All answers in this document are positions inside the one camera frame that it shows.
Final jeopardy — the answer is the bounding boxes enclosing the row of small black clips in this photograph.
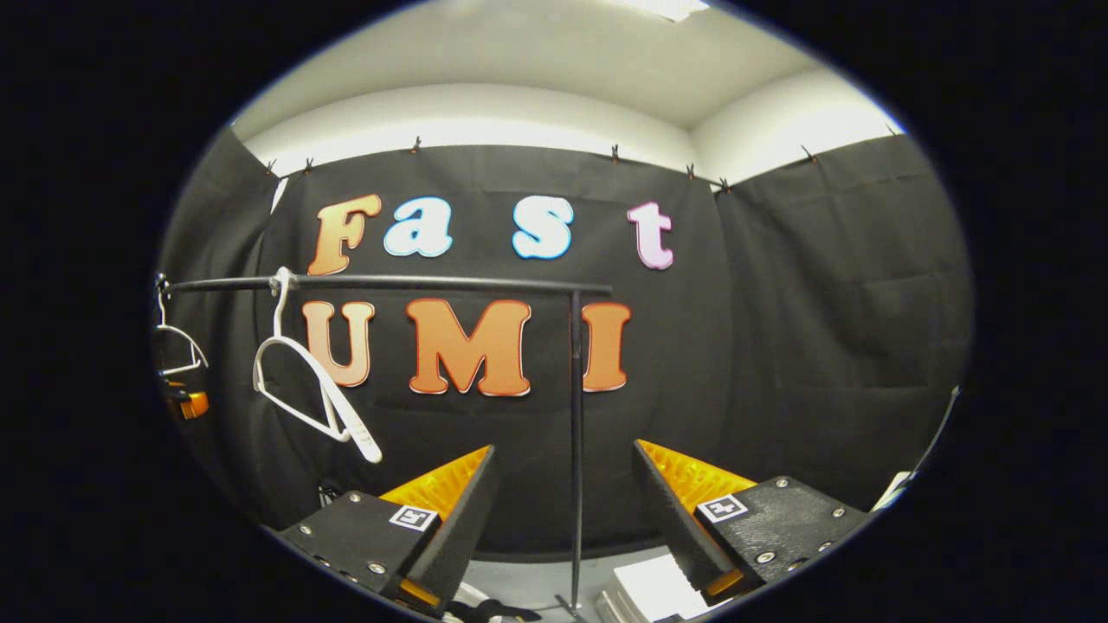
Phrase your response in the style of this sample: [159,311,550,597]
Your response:
[264,121,901,193]

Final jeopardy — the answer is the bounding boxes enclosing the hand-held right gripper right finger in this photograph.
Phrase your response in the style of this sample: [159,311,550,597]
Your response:
[632,439,871,607]

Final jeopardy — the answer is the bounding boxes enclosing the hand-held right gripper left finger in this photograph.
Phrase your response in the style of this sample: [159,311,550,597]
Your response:
[277,444,499,617]

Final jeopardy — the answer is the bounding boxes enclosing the white clothes hanger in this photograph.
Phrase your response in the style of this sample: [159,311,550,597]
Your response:
[154,290,210,377]
[253,267,383,464]

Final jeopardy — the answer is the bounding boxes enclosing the black knitted jacket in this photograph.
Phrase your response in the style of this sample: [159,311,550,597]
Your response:
[446,599,544,623]

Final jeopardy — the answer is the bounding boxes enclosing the ceiling light panel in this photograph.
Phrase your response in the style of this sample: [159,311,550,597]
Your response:
[623,0,711,22]

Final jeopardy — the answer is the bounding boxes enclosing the black backdrop cloth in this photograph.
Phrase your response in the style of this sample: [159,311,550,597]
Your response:
[156,125,975,555]

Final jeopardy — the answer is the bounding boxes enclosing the black clothes rack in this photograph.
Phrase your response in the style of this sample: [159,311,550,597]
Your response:
[160,273,614,617]

